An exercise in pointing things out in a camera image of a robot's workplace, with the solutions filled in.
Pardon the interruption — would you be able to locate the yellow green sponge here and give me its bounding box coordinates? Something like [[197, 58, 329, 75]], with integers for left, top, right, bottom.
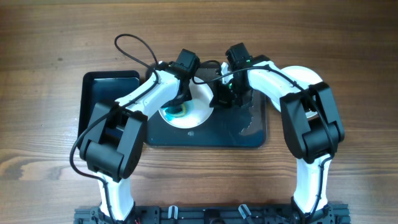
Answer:
[[164, 104, 187, 118]]

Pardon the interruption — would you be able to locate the white plate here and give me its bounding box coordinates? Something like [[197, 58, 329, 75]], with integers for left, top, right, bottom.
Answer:
[[269, 65, 324, 121], [159, 82, 213, 129]]

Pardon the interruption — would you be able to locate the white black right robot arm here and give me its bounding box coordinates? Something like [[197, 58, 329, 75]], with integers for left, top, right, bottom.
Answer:
[[210, 43, 345, 223]]

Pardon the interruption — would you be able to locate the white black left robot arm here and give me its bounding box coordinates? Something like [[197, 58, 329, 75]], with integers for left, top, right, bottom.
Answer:
[[72, 49, 200, 223]]

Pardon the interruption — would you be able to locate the black serving tray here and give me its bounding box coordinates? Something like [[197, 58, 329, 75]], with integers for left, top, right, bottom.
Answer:
[[145, 61, 267, 149]]

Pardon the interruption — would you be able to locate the black water basin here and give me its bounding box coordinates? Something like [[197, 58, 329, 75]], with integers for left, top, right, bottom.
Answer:
[[78, 70, 140, 136]]

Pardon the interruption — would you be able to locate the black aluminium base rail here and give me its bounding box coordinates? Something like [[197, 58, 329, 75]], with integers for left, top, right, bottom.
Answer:
[[73, 204, 351, 224]]

